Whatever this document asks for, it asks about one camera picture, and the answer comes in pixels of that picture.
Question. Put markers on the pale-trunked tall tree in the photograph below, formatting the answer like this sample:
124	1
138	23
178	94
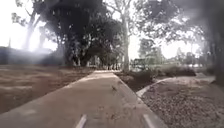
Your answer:
125	50

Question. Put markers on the robot's own part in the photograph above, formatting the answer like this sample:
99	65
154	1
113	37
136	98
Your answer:
81	121
148	121

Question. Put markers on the group of trees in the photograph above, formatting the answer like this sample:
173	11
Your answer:
216	43

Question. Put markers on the low bushes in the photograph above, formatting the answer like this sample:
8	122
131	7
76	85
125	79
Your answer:
176	71

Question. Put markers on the pale curved kerb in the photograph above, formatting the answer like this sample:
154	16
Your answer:
146	87

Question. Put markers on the grey concrete path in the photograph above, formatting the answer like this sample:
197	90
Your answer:
100	96

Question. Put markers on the dark low wall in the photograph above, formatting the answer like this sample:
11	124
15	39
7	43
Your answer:
13	56

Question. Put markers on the row of dark trees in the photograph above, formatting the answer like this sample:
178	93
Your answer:
80	30

